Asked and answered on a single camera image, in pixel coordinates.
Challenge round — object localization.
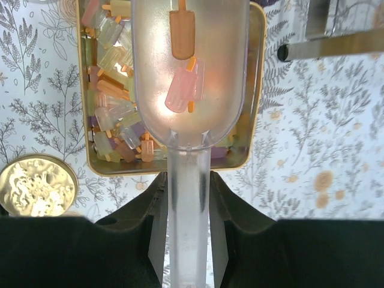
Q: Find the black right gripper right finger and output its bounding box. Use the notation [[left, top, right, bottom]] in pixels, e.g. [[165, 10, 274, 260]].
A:
[[209, 172, 383, 287]]

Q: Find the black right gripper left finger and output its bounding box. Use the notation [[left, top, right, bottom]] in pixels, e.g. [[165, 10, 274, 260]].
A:
[[1, 172, 167, 287]]

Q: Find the pink popsicle candy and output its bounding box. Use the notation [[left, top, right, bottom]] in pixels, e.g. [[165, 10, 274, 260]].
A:
[[164, 56, 205, 113]]

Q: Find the clear plastic scoop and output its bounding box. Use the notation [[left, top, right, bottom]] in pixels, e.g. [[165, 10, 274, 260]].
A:
[[131, 1, 250, 287]]

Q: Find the orange popsicle candy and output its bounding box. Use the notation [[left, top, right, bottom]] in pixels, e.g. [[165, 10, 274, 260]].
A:
[[169, 0, 196, 60]]

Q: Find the gold tin with popsicle candies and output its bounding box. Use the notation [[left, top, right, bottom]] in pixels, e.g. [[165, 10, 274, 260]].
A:
[[77, 2, 266, 177]]

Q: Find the gold jar lid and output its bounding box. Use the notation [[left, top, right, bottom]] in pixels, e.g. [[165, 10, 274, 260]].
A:
[[1, 154, 79, 217]]

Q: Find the stainless steel dish rack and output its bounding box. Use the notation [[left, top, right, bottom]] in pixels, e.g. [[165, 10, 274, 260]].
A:
[[277, 1, 383, 62]]

